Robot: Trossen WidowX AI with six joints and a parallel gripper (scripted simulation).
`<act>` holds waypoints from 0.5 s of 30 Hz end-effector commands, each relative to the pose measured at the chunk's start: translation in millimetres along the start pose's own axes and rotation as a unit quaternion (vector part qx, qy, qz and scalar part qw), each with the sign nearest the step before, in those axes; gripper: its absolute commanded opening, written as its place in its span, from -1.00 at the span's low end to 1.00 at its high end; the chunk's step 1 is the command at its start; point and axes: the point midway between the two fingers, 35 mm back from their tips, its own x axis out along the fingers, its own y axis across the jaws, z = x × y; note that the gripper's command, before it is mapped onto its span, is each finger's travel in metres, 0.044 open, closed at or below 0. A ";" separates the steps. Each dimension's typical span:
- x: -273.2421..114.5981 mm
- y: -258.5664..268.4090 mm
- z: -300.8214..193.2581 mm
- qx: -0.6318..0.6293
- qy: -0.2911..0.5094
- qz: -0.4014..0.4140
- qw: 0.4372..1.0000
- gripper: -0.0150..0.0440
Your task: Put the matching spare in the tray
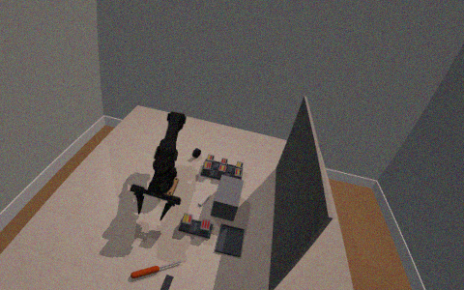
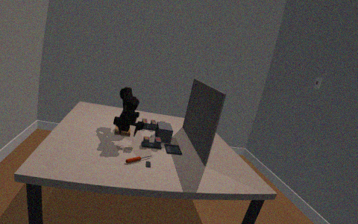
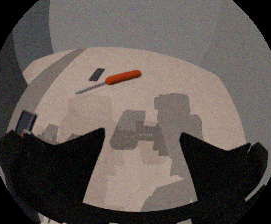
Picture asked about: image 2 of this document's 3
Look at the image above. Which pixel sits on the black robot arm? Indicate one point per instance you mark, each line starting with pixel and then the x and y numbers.
pixel 130 103

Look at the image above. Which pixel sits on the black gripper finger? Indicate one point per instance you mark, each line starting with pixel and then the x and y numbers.
pixel 118 124
pixel 137 129

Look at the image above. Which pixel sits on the dark grey flat panel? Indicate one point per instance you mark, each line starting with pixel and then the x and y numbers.
pixel 202 117

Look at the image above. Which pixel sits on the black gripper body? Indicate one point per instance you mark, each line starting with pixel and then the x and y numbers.
pixel 128 121

